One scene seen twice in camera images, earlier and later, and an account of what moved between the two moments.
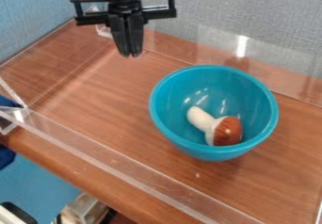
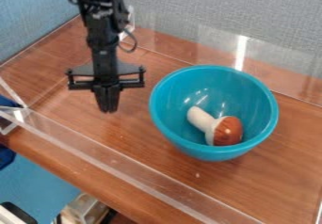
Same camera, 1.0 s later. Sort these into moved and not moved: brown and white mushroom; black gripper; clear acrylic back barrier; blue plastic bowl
Moved: black gripper
Not moved: blue plastic bowl; brown and white mushroom; clear acrylic back barrier
